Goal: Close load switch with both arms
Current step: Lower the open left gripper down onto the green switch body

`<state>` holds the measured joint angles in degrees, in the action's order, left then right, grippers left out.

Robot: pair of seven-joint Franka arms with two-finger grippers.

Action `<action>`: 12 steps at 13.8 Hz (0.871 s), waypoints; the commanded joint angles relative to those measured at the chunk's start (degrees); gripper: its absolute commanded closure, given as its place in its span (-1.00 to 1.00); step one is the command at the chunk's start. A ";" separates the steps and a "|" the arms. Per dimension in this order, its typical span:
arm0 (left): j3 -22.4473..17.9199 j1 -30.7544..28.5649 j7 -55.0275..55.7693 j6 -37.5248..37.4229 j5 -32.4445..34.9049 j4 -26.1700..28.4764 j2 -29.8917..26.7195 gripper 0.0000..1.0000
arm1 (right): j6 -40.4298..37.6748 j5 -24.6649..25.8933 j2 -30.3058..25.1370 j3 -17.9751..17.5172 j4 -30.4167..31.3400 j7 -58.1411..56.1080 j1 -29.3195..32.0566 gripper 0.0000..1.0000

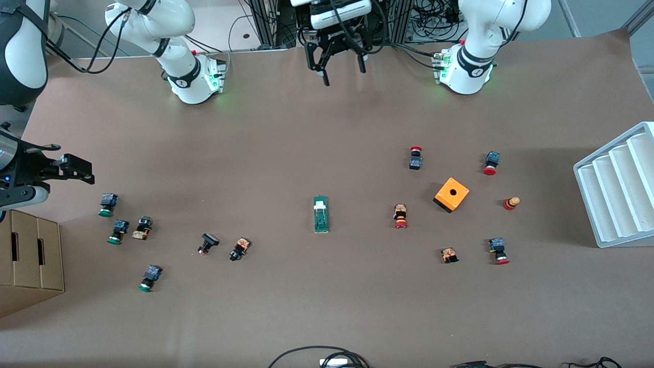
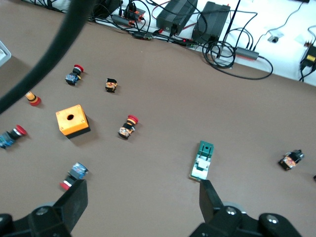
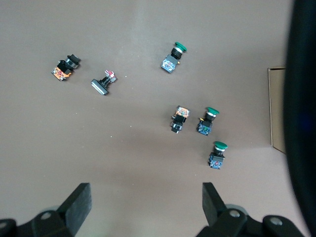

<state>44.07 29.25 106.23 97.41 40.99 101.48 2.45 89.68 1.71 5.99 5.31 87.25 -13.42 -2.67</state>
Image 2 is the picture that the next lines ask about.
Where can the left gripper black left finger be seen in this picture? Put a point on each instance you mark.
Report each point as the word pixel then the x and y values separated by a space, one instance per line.
pixel 74 202

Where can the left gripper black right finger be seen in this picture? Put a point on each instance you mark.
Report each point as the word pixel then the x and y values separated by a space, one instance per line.
pixel 209 205

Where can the green load switch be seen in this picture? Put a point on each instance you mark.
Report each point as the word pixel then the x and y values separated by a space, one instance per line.
pixel 201 168

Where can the red mushroom button blue block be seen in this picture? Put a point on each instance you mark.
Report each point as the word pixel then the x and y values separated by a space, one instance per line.
pixel 77 170
pixel 72 77
pixel 10 138

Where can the red yellow button head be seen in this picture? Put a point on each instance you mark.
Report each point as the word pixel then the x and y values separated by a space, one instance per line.
pixel 34 100

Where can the orange black contact block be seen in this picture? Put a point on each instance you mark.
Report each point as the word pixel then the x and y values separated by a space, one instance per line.
pixel 111 86

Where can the grey usb hub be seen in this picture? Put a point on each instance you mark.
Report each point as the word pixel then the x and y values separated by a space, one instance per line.
pixel 247 52

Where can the white slotted tray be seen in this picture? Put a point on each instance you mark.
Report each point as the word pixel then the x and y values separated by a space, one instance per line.
pixel 3 53

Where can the black adapter yellow label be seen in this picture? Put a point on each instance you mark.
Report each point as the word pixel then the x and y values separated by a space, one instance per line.
pixel 309 58

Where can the small grey connector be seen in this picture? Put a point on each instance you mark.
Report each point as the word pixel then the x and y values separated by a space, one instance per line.
pixel 273 38

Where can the small dark circuit board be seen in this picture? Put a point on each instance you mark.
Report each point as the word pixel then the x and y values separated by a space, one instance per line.
pixel 145 36

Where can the black power brick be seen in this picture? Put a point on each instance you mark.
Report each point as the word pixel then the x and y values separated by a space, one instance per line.
pixel 212 19
pixel 172 14

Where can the dark grey hub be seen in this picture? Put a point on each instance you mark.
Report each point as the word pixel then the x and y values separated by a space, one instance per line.
pixel 121 19

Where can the black flat device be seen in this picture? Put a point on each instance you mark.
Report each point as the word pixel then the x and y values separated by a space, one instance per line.
pixel 106 8

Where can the orange black circuit device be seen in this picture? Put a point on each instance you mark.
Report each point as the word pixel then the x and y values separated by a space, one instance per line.
pixel 134 12

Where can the orange button enclosure box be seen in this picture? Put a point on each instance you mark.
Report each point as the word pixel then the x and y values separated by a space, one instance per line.
pixel 74 126

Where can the red yellow emergency stop switch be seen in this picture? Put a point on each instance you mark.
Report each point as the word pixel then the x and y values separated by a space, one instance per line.
pixel 127 129

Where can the black selector switch orange block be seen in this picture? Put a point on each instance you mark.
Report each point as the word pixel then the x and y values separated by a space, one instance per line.
pixel 290 160

